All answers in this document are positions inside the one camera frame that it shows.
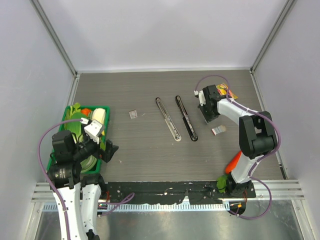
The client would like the white slotted cable duct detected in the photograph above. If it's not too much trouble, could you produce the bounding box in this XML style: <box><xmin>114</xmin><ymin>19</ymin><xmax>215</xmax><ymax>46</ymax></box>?
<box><xmin>42</xmin><ymin>202</ymin><xmax>230</xmax><ymax>212</ymax></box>

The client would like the green plastic tray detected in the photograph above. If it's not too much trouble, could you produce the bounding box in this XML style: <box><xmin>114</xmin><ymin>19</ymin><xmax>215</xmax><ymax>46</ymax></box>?
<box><xmin>58</xmin><ymin>105</ymin><xmax>110</xmax><ymax>174</ymax></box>

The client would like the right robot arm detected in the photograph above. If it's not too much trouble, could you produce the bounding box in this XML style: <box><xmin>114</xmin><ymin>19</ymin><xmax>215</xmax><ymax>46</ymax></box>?
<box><xmin>194</xmin><ymin>85</ymin><xmax>278</xmax><ymax>198</ymax></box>

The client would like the small orange toy vegetable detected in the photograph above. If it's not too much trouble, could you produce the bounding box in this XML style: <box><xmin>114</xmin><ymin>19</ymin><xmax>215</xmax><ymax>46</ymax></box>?
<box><xmin>80</xmin><ymin>108</ymin><xmax>92</xmax><ymax>117</ymax></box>

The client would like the yellow white toy cabbage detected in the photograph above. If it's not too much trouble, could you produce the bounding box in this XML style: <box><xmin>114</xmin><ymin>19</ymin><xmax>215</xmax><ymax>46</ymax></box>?
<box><xmin>91</xmin><ymin>108</ymin><xmax>107</xmax><ymax>125</ymax></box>

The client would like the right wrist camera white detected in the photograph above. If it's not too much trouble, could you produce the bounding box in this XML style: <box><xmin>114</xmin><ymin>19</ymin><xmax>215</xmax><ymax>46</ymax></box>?
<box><xmin>193</xmin><ymin>90</ymin><xmax>206</xmax><ymax>107</ymax></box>

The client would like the orange toy carrot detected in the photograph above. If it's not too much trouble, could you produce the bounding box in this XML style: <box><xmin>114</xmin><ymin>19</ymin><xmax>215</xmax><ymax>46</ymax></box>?
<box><xmin>224</xmin><ymin>151</ymin><xmax>242</xmax><ymax>175</ymax></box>

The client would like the orange candy bag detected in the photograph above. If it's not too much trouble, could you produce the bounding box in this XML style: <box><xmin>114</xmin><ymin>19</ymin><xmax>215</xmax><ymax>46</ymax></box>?
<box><xmin>216</xmin><ymin>83</ymin><xmax>238</xmax><ymax>100</ymax></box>

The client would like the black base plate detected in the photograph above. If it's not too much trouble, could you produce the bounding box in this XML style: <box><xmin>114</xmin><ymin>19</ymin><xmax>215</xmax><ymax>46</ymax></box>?
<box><xmin>100</xmin><ymin>181</ymin><xmax>256</xmax><ymax>205</ymax></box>

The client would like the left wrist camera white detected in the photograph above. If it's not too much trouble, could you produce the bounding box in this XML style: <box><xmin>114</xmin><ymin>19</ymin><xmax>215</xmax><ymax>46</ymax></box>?
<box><xmin>80</xmin><ymin>117</ymin><xmax>105</xmax><ymax>144</ymax></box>

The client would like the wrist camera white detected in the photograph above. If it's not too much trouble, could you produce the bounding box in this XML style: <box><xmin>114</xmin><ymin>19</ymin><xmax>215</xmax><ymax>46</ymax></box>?
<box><xmin>80</xmin><ymin>117</ymin><xmax>105</xmax><ymax>144</ymax></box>
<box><xmin>193</xmin><ymin>90</ymin><xmax>206</xmax><ymax>107</ymax></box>

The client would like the red white staple box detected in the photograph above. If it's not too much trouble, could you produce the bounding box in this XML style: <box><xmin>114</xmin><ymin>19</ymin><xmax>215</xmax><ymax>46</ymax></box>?
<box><xmin>129</xmin><ymin>110</ymin><xmax>138</xmax><ymax>119</ymax></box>

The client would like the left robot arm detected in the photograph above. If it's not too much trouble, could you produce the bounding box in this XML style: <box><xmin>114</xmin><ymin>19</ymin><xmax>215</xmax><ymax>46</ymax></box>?
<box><xmin>47</xmin><ymin>130</ymin><xmax>119</xmax><ymax>240</ymax></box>

